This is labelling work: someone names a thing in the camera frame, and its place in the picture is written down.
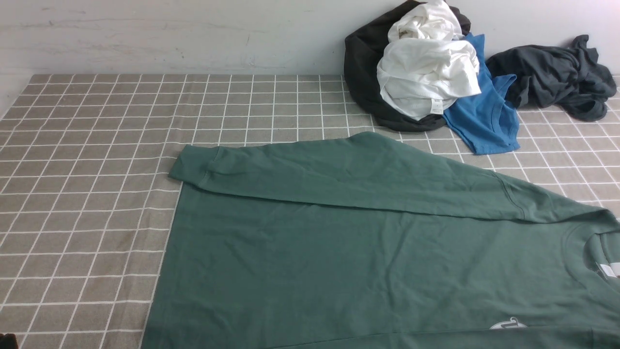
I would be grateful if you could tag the green long-sleeve top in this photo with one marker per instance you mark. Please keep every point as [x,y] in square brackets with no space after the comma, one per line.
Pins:
[368,243]

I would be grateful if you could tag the white crumpled garment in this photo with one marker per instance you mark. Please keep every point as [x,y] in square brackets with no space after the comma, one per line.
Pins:
[427,64]

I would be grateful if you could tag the blue t-shirt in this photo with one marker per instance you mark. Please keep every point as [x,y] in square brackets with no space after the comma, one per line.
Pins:
[487,123]

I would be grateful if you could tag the black garment in pile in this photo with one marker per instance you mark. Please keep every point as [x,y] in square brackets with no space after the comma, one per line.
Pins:
[364,48]

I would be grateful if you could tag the grey checked tablecloth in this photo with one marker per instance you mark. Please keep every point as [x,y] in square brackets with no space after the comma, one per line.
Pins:
[86,203]

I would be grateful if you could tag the dark grey crumpled garment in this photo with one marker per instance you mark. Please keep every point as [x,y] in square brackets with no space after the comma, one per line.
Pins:
[570,77]

